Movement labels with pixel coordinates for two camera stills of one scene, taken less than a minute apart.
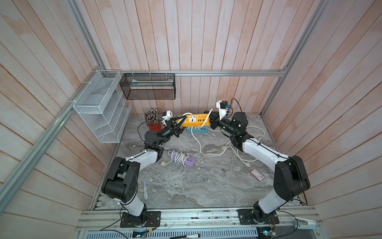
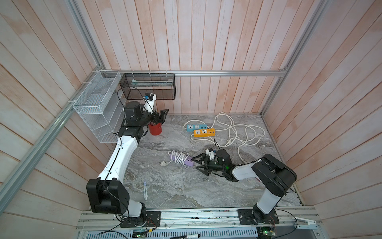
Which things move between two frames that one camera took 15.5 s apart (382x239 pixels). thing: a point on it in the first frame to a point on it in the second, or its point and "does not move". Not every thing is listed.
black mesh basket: [149, 86] does not move
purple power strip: [181, 158] does not move
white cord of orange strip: [196, 141] to [230, 142]
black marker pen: [187, 236] does not move
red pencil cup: [156, 128] does not move
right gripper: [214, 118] to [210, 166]
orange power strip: [195, 120] to [204, 132]
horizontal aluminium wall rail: [198, 72] does not move
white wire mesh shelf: [103, 108] does not move
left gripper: [173, 129] to [162, 116]
